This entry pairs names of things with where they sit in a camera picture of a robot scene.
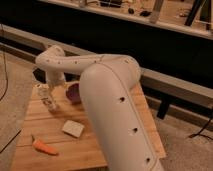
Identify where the white labelled bottle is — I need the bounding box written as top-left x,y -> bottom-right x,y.
36,84 -> 57,111

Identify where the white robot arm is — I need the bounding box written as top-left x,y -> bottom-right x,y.
35,45 -> 164,171

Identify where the purple bowl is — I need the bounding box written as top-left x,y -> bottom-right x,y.
66,83 -> 81,104

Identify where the beige sponge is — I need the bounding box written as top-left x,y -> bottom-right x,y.
62,120 -> 84,138

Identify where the orange carrot toy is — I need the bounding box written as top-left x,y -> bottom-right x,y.
32,136 -> 58,155

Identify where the black cable on floor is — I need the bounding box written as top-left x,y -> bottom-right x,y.
0,49 -> 22,154

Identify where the black cable at right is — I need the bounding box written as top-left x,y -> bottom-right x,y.
188,109 -> 213,140

